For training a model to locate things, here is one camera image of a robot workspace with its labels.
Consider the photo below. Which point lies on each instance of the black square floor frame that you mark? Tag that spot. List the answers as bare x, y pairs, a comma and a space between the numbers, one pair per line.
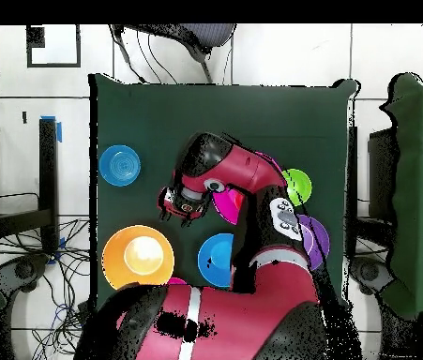
53, 65

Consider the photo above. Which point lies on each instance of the small blue bowl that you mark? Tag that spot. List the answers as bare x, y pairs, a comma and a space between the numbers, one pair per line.
119, 165

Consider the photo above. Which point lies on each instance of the large orange bowl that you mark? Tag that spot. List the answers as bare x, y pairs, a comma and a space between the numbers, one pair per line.
121, 258

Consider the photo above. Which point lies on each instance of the medium blue bowl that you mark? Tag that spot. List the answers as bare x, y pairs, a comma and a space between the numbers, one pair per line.
214, 260

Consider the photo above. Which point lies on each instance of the black chair base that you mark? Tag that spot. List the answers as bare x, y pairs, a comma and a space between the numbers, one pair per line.
23, 270
368, 272

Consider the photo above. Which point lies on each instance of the dark green tablecloth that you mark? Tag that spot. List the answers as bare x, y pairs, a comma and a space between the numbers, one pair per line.
177, 112

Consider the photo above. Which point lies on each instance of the large pink bowl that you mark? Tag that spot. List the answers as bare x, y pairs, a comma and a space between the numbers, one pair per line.
226, 204

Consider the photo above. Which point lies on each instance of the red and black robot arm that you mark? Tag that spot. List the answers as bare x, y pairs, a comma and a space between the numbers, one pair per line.
233, 318

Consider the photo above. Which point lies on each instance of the small pink-red bowl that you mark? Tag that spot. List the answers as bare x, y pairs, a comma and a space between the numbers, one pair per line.
176, 280

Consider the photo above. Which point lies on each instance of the grey mesh office chair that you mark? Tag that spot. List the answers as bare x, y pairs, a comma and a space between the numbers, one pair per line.
203, 33

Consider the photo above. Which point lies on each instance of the purple bowl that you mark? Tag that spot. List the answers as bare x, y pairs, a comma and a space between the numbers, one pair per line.
318, 240

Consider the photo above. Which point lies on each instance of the small green bowl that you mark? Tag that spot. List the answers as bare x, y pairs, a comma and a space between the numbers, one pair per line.
299, 185

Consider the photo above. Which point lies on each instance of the black metal stand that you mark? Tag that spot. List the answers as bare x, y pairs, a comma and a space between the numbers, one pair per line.
48, 168

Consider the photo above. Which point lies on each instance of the blue tape strip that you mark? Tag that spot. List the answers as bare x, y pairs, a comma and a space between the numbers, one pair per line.
59, 133

